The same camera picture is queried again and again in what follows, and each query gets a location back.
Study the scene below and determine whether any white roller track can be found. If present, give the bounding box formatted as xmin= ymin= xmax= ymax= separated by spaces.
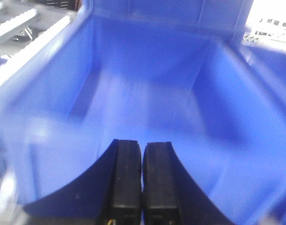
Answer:
xmin=0 ymin=8 xmax=72 ymax=87

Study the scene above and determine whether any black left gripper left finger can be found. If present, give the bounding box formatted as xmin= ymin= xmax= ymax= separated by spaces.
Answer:
xmin=23 ymin=139 xmax=141 ymax=225

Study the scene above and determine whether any front left blue bin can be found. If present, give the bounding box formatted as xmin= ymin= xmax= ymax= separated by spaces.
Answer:
xmin=0 ymin=0 xmax=286 ymax=225

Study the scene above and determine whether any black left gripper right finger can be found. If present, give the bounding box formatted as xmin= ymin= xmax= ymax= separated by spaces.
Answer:
xmin=143 ymin=142 xmax=233 ymax=225

